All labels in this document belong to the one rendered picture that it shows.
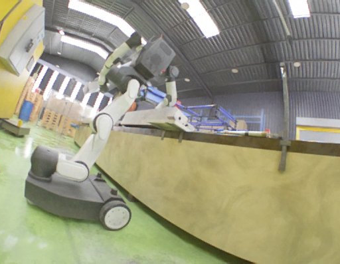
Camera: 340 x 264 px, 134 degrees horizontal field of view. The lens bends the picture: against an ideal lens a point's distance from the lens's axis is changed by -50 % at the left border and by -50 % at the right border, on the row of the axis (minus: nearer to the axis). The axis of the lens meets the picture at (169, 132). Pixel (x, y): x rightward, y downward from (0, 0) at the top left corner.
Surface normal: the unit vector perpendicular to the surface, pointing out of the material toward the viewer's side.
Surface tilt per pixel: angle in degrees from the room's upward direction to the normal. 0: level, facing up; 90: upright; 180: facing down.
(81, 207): 90
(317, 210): 93
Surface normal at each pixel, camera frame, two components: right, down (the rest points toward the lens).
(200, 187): -0.67, -0.32
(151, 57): 0.52, 0.25
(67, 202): 0.67, 0.05
